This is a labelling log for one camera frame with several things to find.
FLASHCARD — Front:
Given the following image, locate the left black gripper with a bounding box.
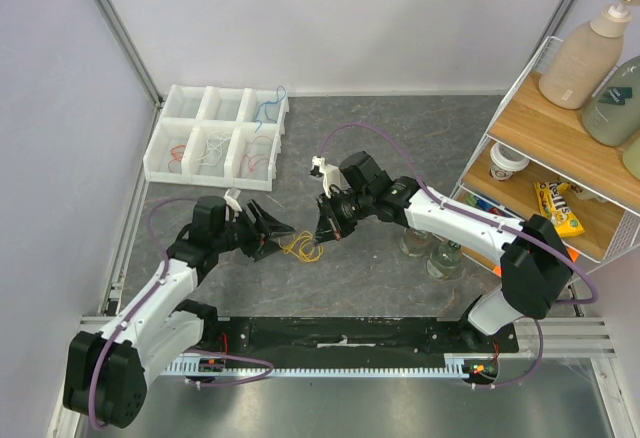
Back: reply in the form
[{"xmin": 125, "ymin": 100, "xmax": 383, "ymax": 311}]
[{"xmin": 213, "ymin": 199, "xmax": 294, "ymax": 262}]

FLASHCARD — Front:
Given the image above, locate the yellow thin cable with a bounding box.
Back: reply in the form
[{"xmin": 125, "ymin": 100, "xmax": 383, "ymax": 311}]
[{"xmin": 279, "ymin": 230, "xmax": 324, "ymax": 263}]

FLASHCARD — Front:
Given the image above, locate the red thin cable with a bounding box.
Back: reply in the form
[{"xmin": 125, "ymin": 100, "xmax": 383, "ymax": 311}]
[{"xmin": 237, "ymin": 133, "xmax": 274, "ymax": 177}]

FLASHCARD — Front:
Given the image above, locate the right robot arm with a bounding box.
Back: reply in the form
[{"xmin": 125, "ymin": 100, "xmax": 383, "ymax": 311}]
[{"xmin": 310, "ymin": 151, "xmax": 573, "ymax": 352}]

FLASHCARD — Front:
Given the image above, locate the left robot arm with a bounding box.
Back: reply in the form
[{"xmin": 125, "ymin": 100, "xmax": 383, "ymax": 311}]
[{"xmin": 62, "ymin": 192, "xmax": 294, "ymax": 431}]

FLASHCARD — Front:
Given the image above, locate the glass bottle green cap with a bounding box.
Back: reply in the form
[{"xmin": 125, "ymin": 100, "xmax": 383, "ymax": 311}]
[
  {"xmin": 400, "ymin": 228, "xmax": 431, "ymax": 257},
  {"xmin": 426, "ymin": 240, "xmax": 462, "ymax": 281}
]

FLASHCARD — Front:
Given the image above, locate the white compartment tray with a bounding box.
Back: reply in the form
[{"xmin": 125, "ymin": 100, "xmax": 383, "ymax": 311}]
[{"xmin": 143, "ymin": 84, "xmax": 289, "ymax": 192}]

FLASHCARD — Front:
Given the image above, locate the blue snack box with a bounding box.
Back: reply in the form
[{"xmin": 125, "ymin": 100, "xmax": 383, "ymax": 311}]
[{"xmin": 465, "ymin": 194, "xmax": 505, "ymax": 216}]

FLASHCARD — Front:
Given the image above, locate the white yogurt cup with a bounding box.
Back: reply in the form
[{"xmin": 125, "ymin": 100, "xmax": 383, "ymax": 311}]
[{"xmin": 489, "ymin": 143, "xmax": 530, "ymax": 181}]

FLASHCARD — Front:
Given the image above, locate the yellow candy bag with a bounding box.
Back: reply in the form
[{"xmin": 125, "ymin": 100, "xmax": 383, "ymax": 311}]
[{"xmin": 534, "ymin": 181, "xmax": 585, "ymax": 238}]

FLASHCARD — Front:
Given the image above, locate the orange snack box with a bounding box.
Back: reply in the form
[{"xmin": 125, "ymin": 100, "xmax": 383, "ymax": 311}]
[{"xmin": 492, "ymin": 248, "xmax": 579, "ymax": 277}]

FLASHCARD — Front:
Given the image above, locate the beige pump bottle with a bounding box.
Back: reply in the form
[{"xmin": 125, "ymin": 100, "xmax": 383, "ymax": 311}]
[{"xmin": 538, "ymin": 0, "xmax": 639, "ymax": 110}]

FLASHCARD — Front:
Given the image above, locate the green soap bottle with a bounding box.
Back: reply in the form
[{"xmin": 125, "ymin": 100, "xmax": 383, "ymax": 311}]
[{"xmin": 581, "ymin": 56, "xmax": 639, "ymax": 147}]

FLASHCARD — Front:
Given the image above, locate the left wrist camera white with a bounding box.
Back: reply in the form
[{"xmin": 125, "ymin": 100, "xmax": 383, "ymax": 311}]
[{"xmin": 223, "ymin": 188, "xmax": 243, "ymax": 222}]

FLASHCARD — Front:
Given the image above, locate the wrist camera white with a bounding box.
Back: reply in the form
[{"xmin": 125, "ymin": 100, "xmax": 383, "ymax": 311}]
[
  {"xmin": 223, "ymin": 188, "xmax": 243, "ymax": 222},
  {"xmin": 310, "ymin": 156, "xmax": 344, "ymax": 198}
]

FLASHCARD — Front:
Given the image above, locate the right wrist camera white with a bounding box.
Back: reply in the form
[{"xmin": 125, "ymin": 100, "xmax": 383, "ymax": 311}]
[{"xmin": 310, "ymin": 156, "xmax": 344, "ymax": 198}]

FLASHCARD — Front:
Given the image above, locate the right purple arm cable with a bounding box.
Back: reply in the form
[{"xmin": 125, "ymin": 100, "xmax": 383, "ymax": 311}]
[{"xmin": 317, "ymin": 123, "xmax": 600, "ymax": 387}]

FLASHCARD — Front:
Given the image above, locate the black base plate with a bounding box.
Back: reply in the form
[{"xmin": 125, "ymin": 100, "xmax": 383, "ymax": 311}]
[{"xmin": 197, "ymin": 317, "xmax": 519, "ymax": 369}]

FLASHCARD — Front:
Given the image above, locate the white cable duct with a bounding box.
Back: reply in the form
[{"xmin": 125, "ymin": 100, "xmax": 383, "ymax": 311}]
[{"xmin": 161, "ymin": 354, "xmax": 489, "ymax": 380}]

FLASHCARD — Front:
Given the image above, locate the white wire shelf rack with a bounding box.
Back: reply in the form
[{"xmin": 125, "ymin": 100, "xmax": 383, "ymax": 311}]
[{"xmin": 452, "ymin": 37, "xmax": 639, "ymax": 265}]

